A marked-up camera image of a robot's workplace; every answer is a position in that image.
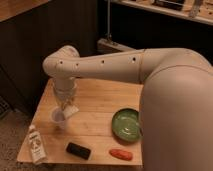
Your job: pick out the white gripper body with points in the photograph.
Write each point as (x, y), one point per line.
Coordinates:
(64, 91)

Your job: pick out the white sponge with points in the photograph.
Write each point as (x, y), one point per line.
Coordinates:
(69, 111)

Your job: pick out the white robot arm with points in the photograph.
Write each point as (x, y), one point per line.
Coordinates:
(176, 102)

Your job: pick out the white ceramic cup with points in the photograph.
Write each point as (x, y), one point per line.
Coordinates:
(58, 118)

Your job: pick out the green ceramic bowl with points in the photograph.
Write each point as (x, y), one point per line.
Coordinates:
(125, 125)

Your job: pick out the wooden table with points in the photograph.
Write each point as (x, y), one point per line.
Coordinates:
(90, 127)

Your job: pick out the metal pole with base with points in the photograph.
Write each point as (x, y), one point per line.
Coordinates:
(107, 45)

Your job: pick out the black rectangular block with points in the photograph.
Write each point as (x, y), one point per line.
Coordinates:
(78, 150)

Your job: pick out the white plastic bottle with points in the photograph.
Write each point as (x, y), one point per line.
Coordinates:
(36, 146)

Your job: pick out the orange red oblong object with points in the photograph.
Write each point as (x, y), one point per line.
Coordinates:
(121, 154)

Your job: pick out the wooden shelf with items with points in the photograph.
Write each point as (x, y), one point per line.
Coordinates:
(194, 10)

